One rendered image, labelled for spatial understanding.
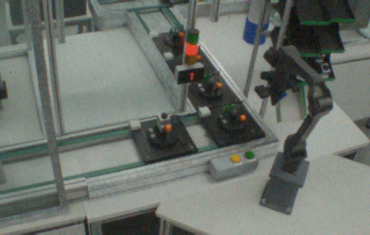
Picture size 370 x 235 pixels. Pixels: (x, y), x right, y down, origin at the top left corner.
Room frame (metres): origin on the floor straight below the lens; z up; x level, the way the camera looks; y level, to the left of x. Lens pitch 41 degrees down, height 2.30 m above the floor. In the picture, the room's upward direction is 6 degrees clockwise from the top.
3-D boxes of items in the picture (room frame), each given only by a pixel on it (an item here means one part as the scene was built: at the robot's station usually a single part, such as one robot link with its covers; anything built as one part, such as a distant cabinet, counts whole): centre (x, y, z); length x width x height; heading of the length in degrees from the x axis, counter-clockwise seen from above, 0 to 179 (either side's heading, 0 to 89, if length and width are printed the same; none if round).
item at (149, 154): (1.38, 0.07, 0.96); 0.24 x 0.24 x 0.02; 26
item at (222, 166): (1.30, -0.25, 0.93); 0.21 x 0.07 x 0.06; 116
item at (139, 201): (1.93, -0.04, 0.84); 1.50 x 1.41 x 0.03; 116
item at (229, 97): (1.74, -0.13, 1.01); 0.24 x 0.24 x 0.13; 26
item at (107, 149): (1.42, 0.05, 0.91); 0.84 x 0.28 x 0.10; 116
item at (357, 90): (2.83, -1.05, 0.43); 1.11 x 0.68 x 0.86; 116
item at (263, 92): (1.37, -0.36, 1.33); 0.19 x 0.06 x 0.08; 116
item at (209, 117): (1.52, -0.23, 1.01); 0.24 x 0.24 x 0.13; 26
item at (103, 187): (1.27, -0.05, 0.91); 0.89 x 0.06 x 0.11; 116
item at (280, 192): (1.18, -0.46, 0.96); 0.15 x 0.15 x 0.20; 71
